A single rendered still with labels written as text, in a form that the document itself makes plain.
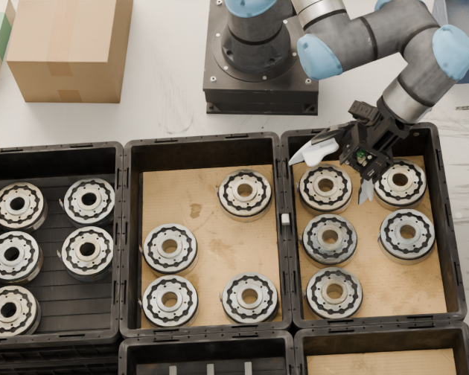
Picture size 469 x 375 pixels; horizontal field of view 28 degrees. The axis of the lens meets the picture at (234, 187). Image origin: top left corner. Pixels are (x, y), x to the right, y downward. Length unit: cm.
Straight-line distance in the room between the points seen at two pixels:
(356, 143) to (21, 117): 93
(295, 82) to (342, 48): 55
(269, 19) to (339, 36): 45
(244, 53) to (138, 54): 32
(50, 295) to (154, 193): 28
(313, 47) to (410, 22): 16
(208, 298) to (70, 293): 26
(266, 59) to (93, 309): 64
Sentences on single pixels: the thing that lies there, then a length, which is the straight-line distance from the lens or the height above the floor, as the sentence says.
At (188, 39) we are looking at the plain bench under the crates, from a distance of 222.
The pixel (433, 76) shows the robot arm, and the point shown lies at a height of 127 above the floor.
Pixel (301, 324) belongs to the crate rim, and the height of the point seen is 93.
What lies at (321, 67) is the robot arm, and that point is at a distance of 147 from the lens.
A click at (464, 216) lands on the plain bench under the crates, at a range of 199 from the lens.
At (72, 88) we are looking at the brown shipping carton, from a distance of 211.
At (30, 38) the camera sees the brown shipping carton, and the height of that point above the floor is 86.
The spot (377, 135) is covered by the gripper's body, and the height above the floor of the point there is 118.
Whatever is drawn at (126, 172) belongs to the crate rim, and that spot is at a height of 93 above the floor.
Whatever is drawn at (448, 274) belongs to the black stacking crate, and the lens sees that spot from 172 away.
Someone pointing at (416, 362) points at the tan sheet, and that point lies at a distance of 172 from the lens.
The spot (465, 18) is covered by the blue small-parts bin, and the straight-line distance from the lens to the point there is 217.
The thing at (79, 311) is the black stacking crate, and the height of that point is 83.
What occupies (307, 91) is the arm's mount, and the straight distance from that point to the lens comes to 200.
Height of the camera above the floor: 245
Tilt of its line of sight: 62 degrees down
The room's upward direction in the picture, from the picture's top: 7 degrees counter-clockwise
